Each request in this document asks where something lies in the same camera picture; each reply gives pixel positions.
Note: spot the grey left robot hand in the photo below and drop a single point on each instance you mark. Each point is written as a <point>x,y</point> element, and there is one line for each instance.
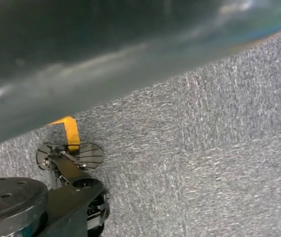
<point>81,49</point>

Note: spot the black left robot foot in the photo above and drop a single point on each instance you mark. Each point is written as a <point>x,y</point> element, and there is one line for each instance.
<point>90,157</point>

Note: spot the black left robot leg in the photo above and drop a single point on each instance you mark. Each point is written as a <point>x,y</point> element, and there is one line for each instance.
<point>12,199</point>

